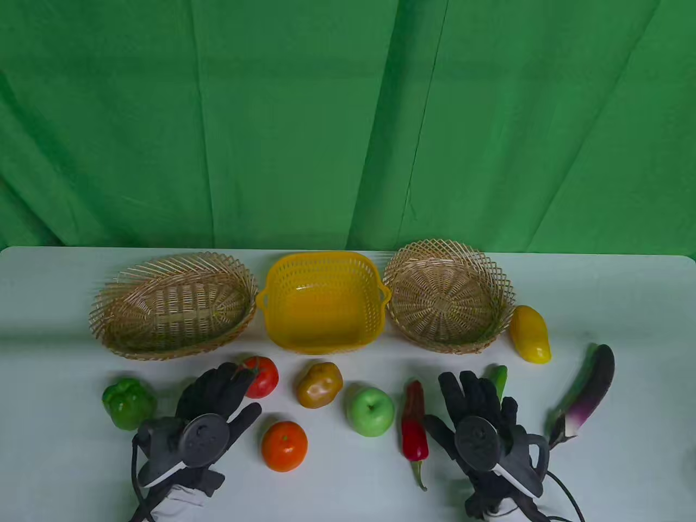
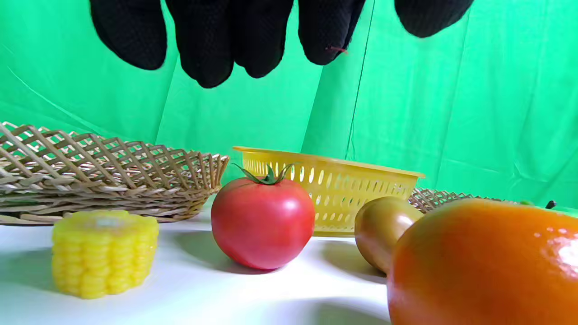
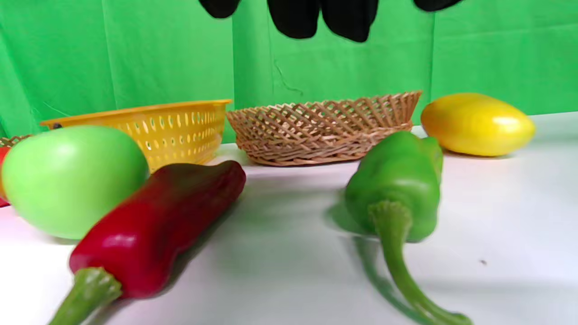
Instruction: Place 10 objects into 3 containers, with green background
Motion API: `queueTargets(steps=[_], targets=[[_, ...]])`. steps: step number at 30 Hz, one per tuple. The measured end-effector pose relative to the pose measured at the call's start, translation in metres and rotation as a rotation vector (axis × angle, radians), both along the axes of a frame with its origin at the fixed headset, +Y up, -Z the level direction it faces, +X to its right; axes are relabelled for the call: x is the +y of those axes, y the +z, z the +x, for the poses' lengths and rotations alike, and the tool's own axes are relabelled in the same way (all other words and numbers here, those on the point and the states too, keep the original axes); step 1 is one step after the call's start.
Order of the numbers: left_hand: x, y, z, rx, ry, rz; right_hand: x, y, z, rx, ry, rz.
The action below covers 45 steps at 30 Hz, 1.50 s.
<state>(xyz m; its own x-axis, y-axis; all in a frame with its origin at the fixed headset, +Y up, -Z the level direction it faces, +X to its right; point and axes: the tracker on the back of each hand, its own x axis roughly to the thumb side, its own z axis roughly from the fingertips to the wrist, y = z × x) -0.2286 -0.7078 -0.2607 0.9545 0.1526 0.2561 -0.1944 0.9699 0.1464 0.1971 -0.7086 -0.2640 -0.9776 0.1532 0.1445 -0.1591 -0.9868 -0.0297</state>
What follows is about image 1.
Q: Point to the oval wicker basket container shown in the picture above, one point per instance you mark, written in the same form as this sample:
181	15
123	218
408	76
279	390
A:
174	310

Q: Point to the green background cloth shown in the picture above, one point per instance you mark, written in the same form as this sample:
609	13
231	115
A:
326	109

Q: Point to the orange fruit object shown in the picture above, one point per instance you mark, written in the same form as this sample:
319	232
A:
284	446

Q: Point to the green bell pepper object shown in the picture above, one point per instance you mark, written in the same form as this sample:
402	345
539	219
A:
128	405

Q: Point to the round grey hand tracker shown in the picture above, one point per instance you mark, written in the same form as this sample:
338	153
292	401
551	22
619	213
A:
202	439
478	441

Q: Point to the person's left forearm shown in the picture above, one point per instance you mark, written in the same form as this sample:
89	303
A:
174	505

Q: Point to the yellow mango object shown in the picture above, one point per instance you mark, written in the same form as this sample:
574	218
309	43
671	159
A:
530	334

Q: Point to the red chili pepper object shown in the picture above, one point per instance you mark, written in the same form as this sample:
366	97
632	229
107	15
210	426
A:
414	429

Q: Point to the red tomato object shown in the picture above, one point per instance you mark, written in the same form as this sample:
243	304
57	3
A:
265	378

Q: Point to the brown potato object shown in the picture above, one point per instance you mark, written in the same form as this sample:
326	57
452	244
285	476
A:
319	386

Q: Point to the round grey left hand tracker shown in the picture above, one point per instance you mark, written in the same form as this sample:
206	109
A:
202	439

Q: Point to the green apple object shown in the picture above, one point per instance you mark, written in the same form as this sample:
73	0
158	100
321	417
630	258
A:
370	412

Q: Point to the round grey right hand tracker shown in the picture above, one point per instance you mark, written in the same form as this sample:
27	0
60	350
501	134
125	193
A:
478	441

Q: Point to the round wicker basket container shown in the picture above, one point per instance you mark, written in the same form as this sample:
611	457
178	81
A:
446	299

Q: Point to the purple eggplant object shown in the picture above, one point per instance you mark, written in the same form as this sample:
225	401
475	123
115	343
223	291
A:
590	391

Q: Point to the person's right hand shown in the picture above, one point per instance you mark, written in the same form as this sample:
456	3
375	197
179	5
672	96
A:
470	394

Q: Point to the long green pepper object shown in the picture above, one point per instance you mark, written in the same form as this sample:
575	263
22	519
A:
499	378

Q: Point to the yellow plastic basket container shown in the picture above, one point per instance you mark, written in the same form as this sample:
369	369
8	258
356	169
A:
321	310

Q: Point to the person's left hand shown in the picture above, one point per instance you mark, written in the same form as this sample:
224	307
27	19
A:
206	391

